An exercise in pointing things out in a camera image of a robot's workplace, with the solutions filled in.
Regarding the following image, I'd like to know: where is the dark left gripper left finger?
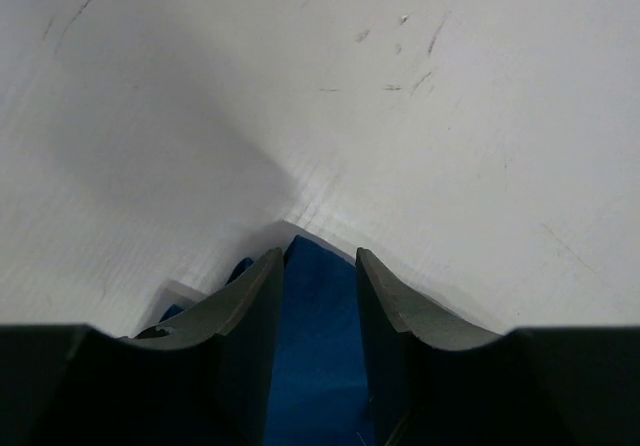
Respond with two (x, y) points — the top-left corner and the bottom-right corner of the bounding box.
(124, 248), (284, 445)

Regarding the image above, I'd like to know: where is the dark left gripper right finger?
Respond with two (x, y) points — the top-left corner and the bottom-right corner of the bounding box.
(356, 248), (499, 445)

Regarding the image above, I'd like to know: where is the blue mickey mouse t-shirt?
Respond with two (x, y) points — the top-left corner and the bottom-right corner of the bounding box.
(159, 234), (381, 446)

